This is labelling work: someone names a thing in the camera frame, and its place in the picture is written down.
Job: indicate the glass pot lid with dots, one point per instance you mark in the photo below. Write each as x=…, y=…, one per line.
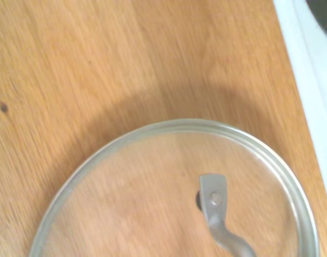
x=126, y=200

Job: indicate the wooden butcher block board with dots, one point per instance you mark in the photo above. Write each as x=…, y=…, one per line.
x=99, y=53

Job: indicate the white electric stove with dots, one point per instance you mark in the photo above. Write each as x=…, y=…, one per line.
x=313, y=80

